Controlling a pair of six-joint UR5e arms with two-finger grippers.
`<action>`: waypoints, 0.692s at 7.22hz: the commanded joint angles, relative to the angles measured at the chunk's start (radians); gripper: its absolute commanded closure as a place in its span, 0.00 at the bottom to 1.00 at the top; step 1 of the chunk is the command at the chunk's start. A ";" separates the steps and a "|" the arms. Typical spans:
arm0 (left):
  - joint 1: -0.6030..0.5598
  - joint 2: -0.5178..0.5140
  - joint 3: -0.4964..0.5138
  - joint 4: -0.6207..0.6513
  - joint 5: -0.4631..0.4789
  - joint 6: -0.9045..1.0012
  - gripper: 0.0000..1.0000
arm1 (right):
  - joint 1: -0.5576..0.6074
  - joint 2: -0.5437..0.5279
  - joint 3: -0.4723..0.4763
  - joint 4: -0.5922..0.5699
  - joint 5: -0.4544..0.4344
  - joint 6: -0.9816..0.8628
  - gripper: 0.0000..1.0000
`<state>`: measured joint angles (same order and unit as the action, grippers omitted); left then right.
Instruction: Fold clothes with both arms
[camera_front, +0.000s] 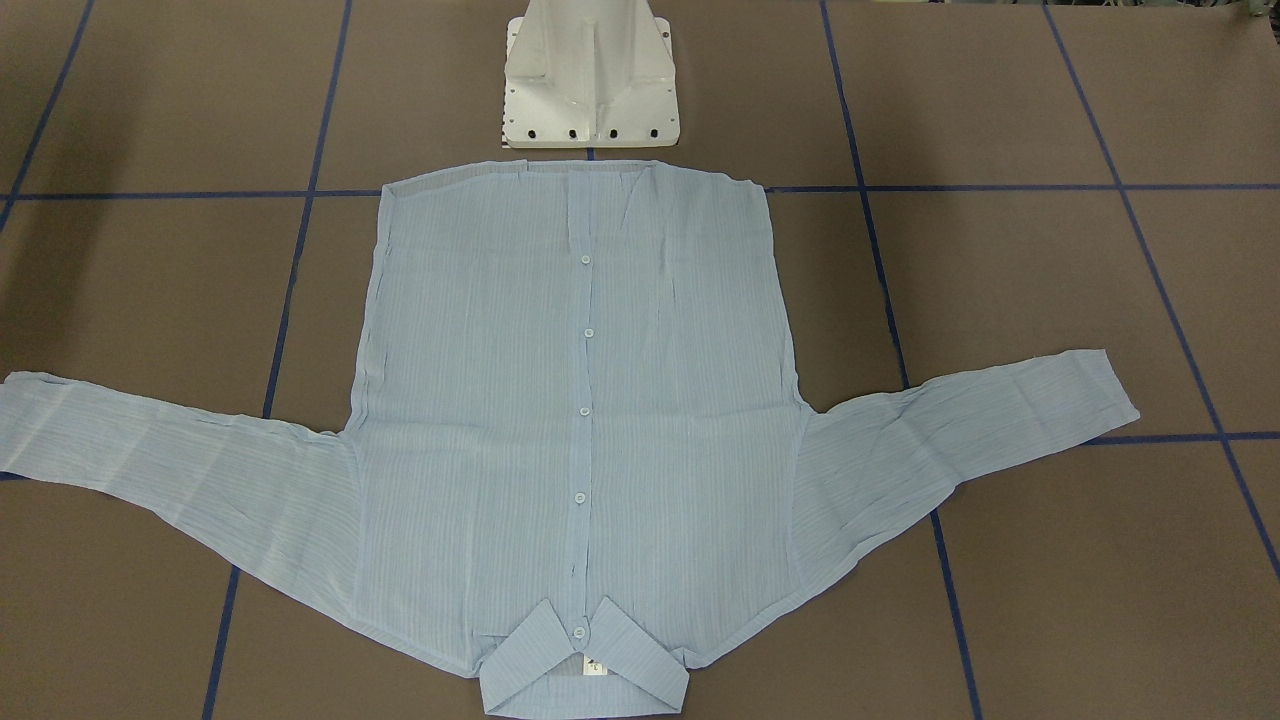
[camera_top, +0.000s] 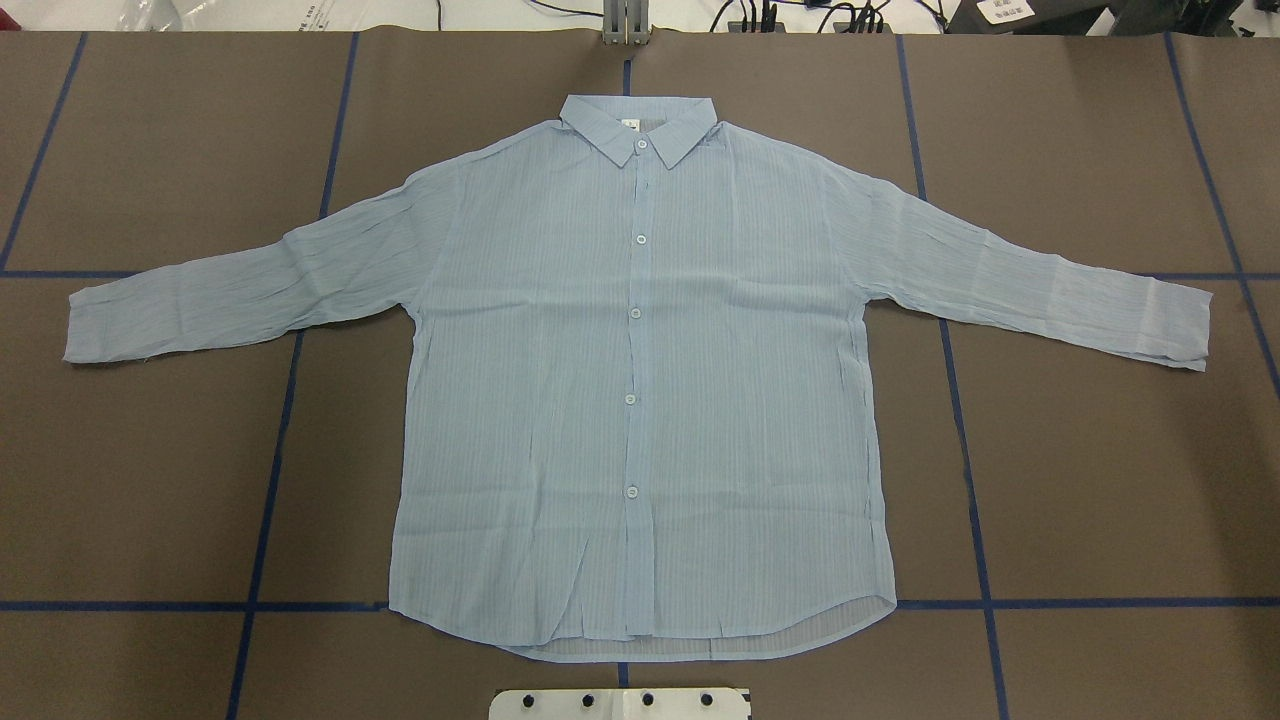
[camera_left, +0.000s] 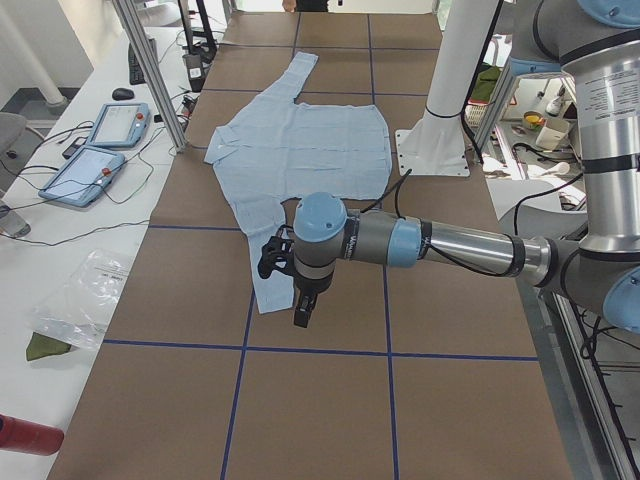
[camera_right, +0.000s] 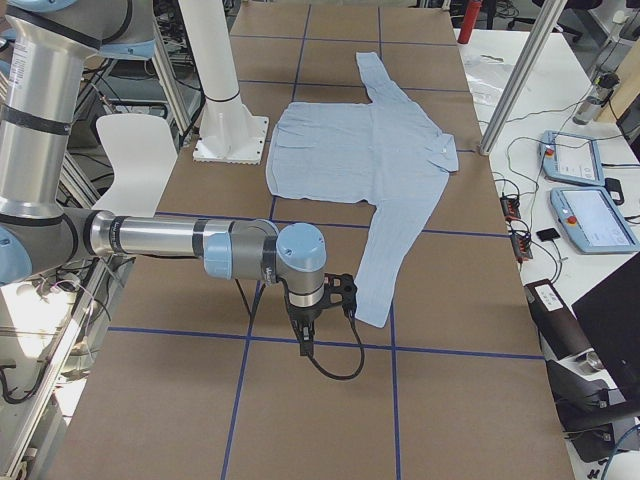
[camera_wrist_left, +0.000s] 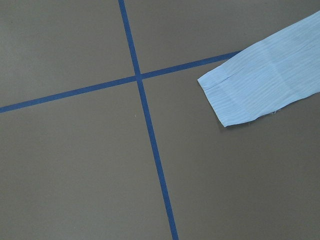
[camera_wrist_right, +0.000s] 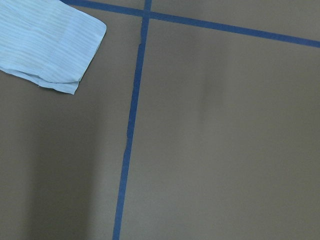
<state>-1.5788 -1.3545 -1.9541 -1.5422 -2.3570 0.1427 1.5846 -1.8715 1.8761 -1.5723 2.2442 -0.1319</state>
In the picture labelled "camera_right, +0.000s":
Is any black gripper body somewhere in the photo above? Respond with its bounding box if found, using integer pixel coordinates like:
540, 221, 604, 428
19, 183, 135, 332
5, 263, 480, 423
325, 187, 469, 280
288, 305, 317, 345

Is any light blue button shirt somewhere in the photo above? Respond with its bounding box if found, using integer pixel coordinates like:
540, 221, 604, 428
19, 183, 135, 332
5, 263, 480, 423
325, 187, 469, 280
266, 52, 459, 328

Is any brown paper table cover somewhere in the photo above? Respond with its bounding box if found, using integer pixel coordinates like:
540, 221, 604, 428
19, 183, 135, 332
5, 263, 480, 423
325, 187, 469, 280
48, 4, 576, 480

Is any white central pillar with base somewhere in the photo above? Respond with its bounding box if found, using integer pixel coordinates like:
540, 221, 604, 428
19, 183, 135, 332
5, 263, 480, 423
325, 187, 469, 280
179, 0, 269, 164

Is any white plastic chair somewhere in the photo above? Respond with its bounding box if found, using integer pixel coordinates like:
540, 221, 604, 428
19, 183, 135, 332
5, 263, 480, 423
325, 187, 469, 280
93, 113, 178, 217

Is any black box device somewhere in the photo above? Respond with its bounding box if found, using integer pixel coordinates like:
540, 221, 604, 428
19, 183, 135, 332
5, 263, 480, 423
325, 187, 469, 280
524, 279, 593, 360

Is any black monitor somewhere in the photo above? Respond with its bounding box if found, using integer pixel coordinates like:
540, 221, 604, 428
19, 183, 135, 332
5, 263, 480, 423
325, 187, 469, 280
572, 255, 639, 398

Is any clear plastic bag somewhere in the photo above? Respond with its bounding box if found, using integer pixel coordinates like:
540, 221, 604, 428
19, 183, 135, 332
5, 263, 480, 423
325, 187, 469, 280
462, 54, 514, 107

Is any upper blue teach pendant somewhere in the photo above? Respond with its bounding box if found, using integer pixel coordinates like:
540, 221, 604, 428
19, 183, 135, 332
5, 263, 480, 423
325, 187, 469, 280
539, 130, 605, 187

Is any blue teach pendant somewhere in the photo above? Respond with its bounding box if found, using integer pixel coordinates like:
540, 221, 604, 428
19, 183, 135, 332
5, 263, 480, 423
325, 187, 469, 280
539, 130, 605, 187
549, 186, 639, 254

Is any lower blue teach pendant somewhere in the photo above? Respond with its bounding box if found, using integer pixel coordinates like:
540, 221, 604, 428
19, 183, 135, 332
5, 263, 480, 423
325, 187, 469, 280
549, 186, 639, 254

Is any red cylinder bottle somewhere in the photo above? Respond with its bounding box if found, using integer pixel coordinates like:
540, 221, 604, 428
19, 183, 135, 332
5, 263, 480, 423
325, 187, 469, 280
457, 0, 482, 44

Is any grey water bottle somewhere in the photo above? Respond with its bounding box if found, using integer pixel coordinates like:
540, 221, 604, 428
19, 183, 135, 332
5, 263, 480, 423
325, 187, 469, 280
573, 72, 620, 125

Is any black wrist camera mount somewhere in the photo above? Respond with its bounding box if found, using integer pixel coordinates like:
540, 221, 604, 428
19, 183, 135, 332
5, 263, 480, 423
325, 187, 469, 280
322, 273, 357, 318

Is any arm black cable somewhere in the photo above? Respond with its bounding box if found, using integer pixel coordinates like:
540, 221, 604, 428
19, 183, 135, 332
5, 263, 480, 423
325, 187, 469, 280
234, 277, 366, 381

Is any aluminium frame post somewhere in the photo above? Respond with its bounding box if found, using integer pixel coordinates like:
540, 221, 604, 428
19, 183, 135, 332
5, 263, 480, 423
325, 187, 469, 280
478, 0, 566, 156

